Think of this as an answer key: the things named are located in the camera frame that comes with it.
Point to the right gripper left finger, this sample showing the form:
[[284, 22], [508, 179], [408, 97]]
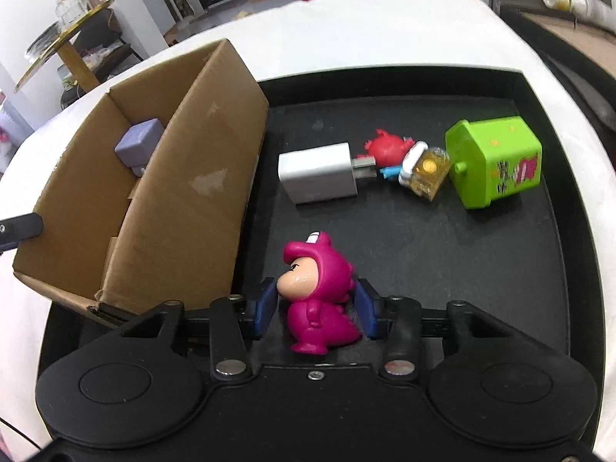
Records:
[[235, 322]]

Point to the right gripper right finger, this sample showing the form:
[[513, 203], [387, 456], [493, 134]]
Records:
[[397, 322]]

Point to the magenta dinosaur figurine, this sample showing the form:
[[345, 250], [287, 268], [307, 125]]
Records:
[[317, 285]]

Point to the purple cube toy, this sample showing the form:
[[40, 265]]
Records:
[[138, 143]]

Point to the red crab figurine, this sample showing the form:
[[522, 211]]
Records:
[[412, 164]]

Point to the green house toy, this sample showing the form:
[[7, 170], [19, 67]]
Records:
[[492, 159]]

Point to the brown cardboard box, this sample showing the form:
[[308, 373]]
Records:
[[113, 239]]

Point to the black tray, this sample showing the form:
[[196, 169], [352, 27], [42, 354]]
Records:
[[527, 259]]

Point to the white charger adapter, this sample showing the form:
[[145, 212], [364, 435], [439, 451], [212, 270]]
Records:
[[323, 173]]

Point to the yellow round side table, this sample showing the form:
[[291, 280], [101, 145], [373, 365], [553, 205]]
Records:
[[70, 57]]

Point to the stack of plates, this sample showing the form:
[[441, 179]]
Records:
[[43, 41]]

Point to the clear glass jar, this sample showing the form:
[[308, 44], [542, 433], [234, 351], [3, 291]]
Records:
[[69, 11]]

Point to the black framed corkboard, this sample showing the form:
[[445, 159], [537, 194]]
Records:
[[581, 56]]

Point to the stacked paper cups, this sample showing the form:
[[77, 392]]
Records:
[[594, 12]]

